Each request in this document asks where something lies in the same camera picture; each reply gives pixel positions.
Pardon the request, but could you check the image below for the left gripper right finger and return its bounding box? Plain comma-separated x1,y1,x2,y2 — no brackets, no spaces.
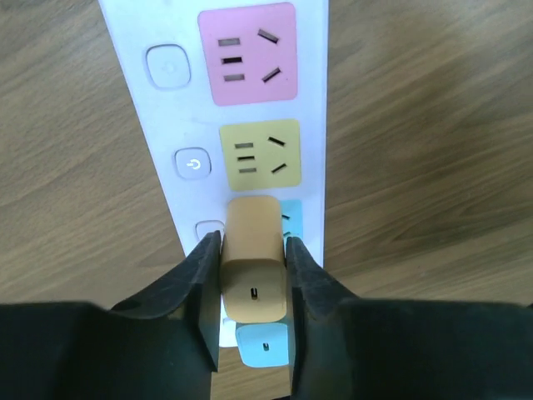
286,237,532,399

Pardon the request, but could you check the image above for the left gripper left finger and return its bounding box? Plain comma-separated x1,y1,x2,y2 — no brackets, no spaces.
1,232,222,399

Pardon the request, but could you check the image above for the yellow charger plug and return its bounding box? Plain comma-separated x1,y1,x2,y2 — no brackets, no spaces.
220,196,286,323

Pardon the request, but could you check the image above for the white power strip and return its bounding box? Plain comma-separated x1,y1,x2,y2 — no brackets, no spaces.
97,0,332,349

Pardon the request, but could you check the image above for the teal charger plug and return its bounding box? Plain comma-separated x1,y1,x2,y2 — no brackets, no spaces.
236,322,289,368

